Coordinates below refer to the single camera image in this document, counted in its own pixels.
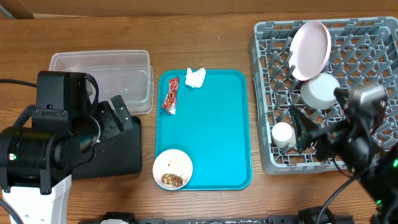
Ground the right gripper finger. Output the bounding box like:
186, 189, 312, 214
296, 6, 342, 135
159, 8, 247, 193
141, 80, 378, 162
289, 105, 319, 152
333, 88, 353, 117

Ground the white cup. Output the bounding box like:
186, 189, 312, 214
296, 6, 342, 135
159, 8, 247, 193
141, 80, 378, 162
271, 122, 296, 148

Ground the grey bowl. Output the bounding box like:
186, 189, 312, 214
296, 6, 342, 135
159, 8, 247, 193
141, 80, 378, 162
300, 73, 340, 110

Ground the red snack wrapper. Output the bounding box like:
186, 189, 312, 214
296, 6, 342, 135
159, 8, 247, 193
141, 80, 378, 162
162, 77, 180, 114

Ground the large pink plate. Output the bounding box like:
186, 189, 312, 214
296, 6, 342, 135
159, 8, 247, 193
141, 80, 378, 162
289, 21, 331, 81

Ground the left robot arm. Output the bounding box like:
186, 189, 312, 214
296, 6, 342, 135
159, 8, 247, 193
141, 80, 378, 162
1, 71, 142, 223

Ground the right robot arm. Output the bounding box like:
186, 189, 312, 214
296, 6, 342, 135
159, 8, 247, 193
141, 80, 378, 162
289, 84, 397, 223

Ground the grey dishwasher rack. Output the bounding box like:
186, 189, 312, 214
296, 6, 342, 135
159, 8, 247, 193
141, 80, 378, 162
248, 17, 397, 175

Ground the black plastic tray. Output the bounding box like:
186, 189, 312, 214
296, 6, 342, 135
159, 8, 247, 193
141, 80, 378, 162
72, 116, 142, 180

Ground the clear plastic bin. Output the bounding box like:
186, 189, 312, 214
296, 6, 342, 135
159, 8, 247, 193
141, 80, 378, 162
49, 50, 154, 114

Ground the small plate with food scraps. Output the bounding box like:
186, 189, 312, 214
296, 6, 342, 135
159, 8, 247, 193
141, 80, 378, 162
152, 149, 193, 190

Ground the crumpled white tissue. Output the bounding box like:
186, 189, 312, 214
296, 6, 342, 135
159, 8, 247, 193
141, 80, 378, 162
185, 68, 206, 88

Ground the teal plastic serving tray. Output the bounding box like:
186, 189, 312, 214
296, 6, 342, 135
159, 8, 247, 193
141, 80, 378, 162
155, 70, 252, 190

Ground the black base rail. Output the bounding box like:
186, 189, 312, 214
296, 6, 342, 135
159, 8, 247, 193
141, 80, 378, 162
77, 205, 355, 224

